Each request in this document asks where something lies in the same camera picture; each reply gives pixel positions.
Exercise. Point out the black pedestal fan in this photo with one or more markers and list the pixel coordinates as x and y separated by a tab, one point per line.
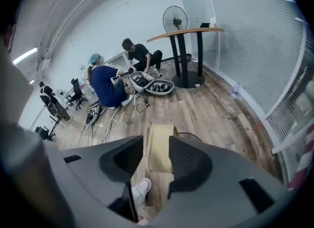
175	21

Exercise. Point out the white power strip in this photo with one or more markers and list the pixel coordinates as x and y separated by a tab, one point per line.
134	99

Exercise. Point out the glass partition with blinds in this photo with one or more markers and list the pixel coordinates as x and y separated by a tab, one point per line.
245	50

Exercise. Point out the black power adapter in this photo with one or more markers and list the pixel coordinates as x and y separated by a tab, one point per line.
147	103

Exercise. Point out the small black pouch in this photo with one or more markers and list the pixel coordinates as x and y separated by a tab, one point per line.
204	24

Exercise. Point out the pink white checkered tablecloth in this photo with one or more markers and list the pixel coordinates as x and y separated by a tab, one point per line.
304	168

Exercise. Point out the long ceiling light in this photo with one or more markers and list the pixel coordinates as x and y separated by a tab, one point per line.
24	56

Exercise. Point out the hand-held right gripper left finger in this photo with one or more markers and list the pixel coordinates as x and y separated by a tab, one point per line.
98	173

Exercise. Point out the small white card box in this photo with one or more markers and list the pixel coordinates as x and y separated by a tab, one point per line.
213	22

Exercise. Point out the black office chair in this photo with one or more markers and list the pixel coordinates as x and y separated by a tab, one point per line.
74	92
45	133

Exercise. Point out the black equipment bag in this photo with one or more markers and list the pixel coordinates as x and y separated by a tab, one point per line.
93	114

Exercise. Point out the round wooden table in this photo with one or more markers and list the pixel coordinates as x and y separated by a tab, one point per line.
181	57

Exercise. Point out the grey open equipment case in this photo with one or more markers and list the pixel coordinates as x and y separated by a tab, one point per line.
152	85

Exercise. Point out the white low shelf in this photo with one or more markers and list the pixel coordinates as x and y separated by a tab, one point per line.
117	58

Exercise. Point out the clear plastic water bottle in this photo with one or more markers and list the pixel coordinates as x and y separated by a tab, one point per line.
235	90

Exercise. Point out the teal bouffant cap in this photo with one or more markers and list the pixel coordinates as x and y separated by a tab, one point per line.
95	58

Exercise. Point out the beige cardboard box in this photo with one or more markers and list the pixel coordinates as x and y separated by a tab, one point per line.
159	146

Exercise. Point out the person's white trouser leg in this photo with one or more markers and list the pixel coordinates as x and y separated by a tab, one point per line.
137	198

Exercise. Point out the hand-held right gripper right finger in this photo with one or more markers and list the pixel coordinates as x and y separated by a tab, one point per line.
220	185

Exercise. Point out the person's white shoe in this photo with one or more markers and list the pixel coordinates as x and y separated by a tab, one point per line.
144	185

